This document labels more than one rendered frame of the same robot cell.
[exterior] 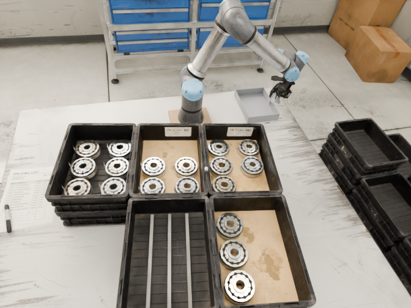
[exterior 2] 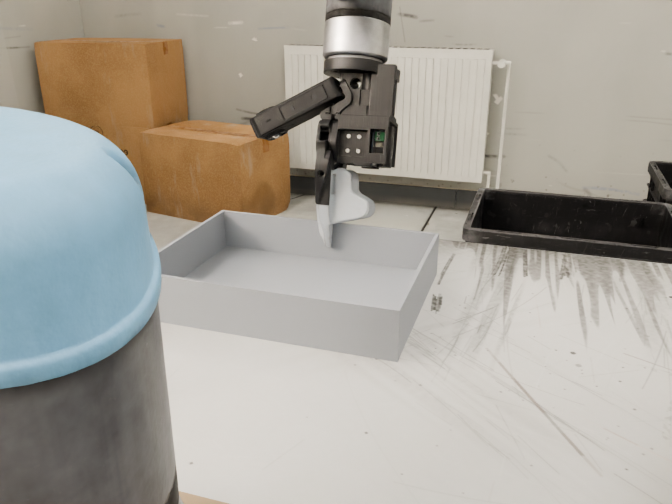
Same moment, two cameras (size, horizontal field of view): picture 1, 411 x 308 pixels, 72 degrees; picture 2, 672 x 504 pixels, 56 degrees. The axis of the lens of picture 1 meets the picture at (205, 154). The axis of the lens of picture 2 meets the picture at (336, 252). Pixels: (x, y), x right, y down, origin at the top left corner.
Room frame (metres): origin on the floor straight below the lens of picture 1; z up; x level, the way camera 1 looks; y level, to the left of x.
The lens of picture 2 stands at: (1.04, 0.18, 0.99)
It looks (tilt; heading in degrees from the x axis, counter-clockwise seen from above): 22 degrees down; 307
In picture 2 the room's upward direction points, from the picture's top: straight up
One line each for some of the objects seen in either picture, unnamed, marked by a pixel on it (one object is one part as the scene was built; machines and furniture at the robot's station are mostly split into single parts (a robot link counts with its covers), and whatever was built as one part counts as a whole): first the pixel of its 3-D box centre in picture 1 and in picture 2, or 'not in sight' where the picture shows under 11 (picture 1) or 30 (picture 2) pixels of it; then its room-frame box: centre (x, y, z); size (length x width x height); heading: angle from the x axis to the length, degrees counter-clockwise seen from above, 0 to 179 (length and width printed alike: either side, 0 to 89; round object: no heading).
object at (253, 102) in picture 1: (255, 104); (294, 272); (1.44, -0.28, 0.73); 0.27 x 0.20 x 0.05; 19
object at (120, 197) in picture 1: (96, 157); not in sight; (0.72, 0.45, 0.92); 0.40 x 0.30 x 0.02; 10
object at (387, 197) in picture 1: (386, 215); not in sight; (1.01, -1.19, 0.31); 0.40 x 0.30 x 0.34; 19
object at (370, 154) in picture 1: (353, 161); (558, 316); (1.38, -1.06, 0.37); 0.40 x 0.30 x 0.45; 19
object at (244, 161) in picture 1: (252, 165); not in sight; (0.83, -0.22, 0.86); 0.10 x 0.10 x 0.01
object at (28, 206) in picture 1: (27, 195); not in sight; (0.63, 0.77, 0.70); 0.33 x 0.23 x 0.01; 19
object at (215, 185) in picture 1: (224, 185); not in sight; (0.70, -0.09, 0.86); 0.10 x 0.10 x 0.01
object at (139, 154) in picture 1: (169, 164); not in sight; (0.77, 0.15, 0.87); 0.40 x 0.30 x 0.11; 10
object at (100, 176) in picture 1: (98, 165); not in sight; (0.72, 0.45, 0.87); 0.40 x 0.30 x 0.11; 10
